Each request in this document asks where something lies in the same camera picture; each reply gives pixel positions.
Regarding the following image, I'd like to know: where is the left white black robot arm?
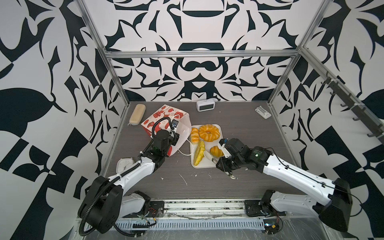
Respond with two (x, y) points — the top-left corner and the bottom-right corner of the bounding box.
(78, 117), (180, 237)

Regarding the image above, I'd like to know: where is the small white remote device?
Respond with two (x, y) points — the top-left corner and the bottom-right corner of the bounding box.
(255, 106), (272, 120)

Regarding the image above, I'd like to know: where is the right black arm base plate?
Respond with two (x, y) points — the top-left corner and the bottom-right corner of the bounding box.
(244, 200), (286, 217)

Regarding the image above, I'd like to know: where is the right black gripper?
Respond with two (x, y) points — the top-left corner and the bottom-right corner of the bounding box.
(213, 155), (245, 172)

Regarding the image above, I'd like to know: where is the white perforated cable duct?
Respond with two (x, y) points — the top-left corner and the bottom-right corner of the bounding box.
(117, 219), (265, 231)

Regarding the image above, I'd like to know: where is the beige glasses case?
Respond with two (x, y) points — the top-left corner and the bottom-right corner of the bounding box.
(129, 104), (146, 126)

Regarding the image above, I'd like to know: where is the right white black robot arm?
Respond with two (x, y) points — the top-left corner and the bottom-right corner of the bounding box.
(201, 138), (353, 232)

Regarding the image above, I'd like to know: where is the white digital alarm clock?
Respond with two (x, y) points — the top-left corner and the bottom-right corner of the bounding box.
(196, 99), (216, 112)

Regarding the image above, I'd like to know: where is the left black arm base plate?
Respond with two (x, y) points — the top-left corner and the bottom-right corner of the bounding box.
(123, 201), (165, 218)

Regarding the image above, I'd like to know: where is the black corrugated cable hose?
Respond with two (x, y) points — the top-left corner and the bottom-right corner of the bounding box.
(78, 116), (173, 238)

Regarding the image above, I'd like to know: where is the pale fake bread roll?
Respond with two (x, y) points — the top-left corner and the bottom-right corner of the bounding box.
(190, 128), (200, 144)

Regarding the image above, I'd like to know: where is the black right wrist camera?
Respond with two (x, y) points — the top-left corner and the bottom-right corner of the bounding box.
(218, 138), (228, 150)

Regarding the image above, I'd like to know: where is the yellow fake braided bread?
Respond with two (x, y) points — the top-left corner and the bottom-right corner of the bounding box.
(199, 124), (221, 142)

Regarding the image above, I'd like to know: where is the grey wall hook rack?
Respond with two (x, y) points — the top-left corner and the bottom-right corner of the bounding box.
(321, 72), (384, 145)

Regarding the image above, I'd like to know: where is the yellow fake croissant bread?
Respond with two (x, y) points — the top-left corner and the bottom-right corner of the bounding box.
(193, 141), (206, 166)

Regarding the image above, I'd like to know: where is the white plastic tray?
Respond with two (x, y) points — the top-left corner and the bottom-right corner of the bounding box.
(190, 124), (224, 169)

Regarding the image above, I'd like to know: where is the red white paper bag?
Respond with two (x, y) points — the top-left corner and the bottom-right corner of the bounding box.
(141, 105), (192, 157)

